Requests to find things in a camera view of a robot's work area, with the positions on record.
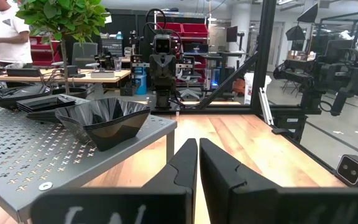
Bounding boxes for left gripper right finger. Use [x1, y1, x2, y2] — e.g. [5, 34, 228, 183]
[199, 138, 358, 224]

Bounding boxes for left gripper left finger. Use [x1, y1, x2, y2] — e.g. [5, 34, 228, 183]
[31, 138, 198, 224]

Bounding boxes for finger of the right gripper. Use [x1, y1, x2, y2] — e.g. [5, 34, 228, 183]
[149, 54, 163, 78]
[162, 54, 177, 78]

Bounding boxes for blue bucket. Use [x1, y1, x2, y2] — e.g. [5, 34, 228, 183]
[134, 66, 148, 96]

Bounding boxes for white office chair base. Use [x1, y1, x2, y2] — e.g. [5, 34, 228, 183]
[178, 86, 202, 101]

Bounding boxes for black equipment shelf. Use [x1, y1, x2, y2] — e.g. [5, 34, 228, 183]
[129, 11, 248, 94]

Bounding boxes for red shelf bins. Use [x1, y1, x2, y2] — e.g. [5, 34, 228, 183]
[156, 22, 209, 39]

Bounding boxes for small black monitor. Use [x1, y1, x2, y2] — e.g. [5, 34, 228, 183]
[226, 25, 239, 44]

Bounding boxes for orange bag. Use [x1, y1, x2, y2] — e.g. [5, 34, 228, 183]
[232, 77, 247, 96]

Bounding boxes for grey office chair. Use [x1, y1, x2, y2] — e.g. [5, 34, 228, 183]
[71, 42, 99, 70]

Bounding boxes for white waste bin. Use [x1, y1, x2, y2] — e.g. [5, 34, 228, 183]
[243, 72, 272, 105]

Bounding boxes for wooden top standing desk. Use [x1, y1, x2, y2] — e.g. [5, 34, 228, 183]
[0, 68, 132, 106]

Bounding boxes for silver aluminium profile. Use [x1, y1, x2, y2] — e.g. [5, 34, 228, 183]
[258, 86, 275, 126]

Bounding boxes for potted green plant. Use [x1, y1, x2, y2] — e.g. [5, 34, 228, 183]
[15, 0, 111, 100]

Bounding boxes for grey perforated metal rack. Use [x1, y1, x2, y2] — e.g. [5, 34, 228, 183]
[0, 93, 178, 223]

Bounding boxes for black softbox light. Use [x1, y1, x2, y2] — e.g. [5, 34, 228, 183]
[285, 2, 319, 42]

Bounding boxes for black power strip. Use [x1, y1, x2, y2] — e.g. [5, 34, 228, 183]
[6, 67, 42, 78]

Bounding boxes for black handheld device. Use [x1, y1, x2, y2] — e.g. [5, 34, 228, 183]
[273, 39, 358, 118]

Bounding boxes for person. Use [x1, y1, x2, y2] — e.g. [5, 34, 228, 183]
[0, 0, 33, 68]

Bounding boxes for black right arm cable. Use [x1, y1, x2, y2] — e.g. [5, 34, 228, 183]
[144, 7, 183, 46]

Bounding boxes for black stereo camera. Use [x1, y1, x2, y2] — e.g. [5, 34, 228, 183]
[335, 154, 358, 188]

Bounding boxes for black aluminium table frame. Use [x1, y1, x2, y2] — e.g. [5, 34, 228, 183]
[149, 0, 338, 170]

